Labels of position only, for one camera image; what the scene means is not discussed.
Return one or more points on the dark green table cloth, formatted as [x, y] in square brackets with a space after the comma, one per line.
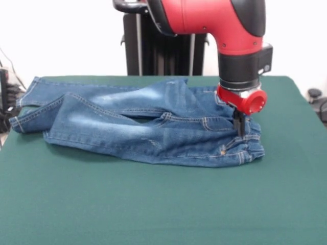
[153, 204]

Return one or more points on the black robot pedestal stand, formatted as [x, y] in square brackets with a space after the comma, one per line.
[163, 43]

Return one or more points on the black chair base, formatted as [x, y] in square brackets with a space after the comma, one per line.
[318, 100]

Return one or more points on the blue denim jeans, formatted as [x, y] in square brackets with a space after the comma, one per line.
[153, 127]

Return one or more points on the black electronics box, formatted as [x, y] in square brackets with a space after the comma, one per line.
[3, 86]

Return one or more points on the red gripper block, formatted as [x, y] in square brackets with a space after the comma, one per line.
[242, 100]

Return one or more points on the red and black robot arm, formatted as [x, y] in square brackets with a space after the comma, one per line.
[224, 33]

